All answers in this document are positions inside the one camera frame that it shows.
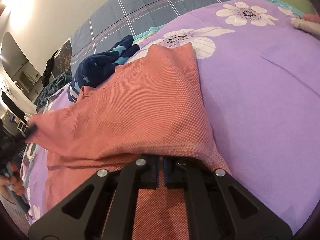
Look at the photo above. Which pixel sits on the blue plaid quilt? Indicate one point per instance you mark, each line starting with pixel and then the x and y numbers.
pixel 116 19

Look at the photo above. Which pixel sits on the purple floral bed sheet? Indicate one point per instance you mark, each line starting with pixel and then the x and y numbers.
pixel 259 80

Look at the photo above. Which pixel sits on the dark patterned pillow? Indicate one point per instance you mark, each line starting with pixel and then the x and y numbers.
pixel 62 59

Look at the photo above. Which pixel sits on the pile of folded clothes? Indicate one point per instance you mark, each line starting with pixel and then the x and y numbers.
pixel 309 23

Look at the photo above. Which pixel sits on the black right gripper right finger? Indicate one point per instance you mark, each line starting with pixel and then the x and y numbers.
pixel 218 206

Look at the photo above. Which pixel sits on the navy star-patterned garment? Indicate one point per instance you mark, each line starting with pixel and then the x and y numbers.
pixel 97 68

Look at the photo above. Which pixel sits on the salmon pink knit garment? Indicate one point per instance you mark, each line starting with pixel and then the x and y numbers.
pixel 151 106

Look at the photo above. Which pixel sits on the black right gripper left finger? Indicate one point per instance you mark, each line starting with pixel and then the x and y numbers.
pixel 103 207

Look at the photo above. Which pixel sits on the teal knitted blanket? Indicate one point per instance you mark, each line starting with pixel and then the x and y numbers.
pixel 52 88

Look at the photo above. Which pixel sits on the arched wall mirror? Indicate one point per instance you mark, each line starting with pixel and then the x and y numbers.
pixel 24 75

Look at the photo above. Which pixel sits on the person's left hand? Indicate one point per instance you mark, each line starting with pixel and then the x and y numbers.
pixel 15 181

